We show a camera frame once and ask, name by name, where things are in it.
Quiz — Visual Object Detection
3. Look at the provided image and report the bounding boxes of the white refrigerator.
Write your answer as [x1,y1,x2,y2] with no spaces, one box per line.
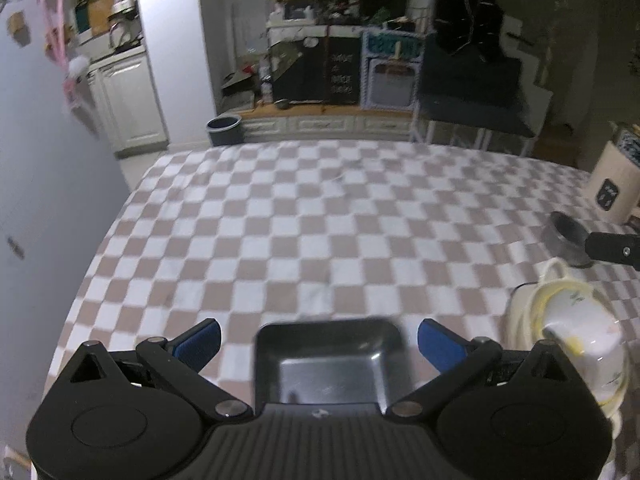
[0,0,132,466]

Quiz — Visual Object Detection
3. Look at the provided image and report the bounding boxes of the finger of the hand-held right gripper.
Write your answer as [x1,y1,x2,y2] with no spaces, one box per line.
[584,231,640,267]

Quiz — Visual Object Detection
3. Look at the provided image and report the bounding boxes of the low white wooden-top bench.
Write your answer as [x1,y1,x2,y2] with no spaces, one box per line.
[239,104,417,144]

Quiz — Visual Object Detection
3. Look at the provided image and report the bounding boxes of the cream kitchen appliance with handle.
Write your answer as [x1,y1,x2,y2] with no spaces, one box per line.
[584,121,640,227]

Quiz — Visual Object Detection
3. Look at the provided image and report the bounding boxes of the white toy kitchen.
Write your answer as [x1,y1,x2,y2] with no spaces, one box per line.
[361,29,427,112]

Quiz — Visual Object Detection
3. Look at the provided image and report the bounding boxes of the dark round trash bin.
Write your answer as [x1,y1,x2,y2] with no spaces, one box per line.
[206,115,245,147]

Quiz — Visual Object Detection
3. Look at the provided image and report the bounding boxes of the round steel bowl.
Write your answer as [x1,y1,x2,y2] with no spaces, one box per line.
[548,211,597,268]

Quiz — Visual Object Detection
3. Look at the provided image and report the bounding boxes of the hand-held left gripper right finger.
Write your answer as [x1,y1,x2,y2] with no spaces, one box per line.
[385,318,576,420]

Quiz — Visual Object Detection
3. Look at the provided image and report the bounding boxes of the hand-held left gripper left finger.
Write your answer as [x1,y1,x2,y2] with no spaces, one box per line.
[67,318,253,420]

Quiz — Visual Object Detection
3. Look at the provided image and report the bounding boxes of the cream dish with handles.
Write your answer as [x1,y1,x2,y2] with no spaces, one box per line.
[504,257,626,433]

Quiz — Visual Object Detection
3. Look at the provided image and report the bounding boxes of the checkered tablecloth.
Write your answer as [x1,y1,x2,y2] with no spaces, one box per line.
[35,140,640,480]

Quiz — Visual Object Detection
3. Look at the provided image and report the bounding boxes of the pink hanging toy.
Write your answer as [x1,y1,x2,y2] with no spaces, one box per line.
[34,0,92,117]

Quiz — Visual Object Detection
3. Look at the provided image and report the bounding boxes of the white kitchen cabinets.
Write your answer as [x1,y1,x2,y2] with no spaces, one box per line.
[67,0,169,157]

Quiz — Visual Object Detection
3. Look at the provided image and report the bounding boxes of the black chalkboard cabinet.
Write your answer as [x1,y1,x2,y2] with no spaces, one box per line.
[270,25,364,107]

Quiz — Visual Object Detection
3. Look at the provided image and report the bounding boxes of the floral bowl with yellow rim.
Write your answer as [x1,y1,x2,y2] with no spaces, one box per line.
[530,280,632,418]

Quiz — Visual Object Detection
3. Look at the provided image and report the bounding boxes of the chair with dark cloth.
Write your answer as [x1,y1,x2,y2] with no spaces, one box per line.
[409,0,553,158]

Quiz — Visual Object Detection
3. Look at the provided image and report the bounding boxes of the steel square tray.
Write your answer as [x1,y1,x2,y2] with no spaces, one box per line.
[253,318,412,409]

